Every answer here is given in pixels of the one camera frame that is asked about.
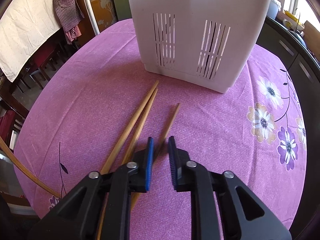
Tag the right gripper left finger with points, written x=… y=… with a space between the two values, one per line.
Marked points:
x=99 y=205

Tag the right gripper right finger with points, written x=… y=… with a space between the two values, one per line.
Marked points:
x=222 y=206

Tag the light wooden chopstick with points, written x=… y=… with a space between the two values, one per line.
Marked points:
x=136 y=135
x=110 y=160

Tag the pink floral tablecloth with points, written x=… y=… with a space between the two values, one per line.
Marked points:
x=255 y=129

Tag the wooden chopstick right group inner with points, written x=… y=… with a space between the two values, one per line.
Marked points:
x=166 y=131

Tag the dark wooden chair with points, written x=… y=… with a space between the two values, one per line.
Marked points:
x=44 y=56

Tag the white plastic utensil holder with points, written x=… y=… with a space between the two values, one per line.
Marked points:
x=205 y=42

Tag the white hanging cloth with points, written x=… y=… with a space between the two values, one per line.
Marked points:
x=25 y=26

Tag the checkered hanging apron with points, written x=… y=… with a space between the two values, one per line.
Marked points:
x=69 y=14

